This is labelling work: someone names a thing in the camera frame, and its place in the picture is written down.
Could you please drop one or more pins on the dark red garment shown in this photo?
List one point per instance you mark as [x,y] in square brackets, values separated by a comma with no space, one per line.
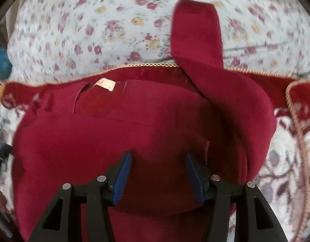
[144,121]

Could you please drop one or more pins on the red and white floral mat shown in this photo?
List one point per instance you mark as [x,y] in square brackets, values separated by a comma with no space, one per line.
[278,161]
[302,100]

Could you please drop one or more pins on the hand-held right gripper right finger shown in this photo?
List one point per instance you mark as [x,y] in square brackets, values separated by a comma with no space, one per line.
[195,175]

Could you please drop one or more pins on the blue plastic bag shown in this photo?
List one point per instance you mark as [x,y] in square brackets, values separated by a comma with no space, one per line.
[1,63]

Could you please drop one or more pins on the white floral quilt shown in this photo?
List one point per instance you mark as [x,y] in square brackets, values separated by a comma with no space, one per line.
[94,30]

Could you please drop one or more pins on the black flat object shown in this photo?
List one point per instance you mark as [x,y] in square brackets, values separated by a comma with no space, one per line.
[2,153]

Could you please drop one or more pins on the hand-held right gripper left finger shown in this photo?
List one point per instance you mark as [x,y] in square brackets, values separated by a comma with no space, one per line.
[122,174]

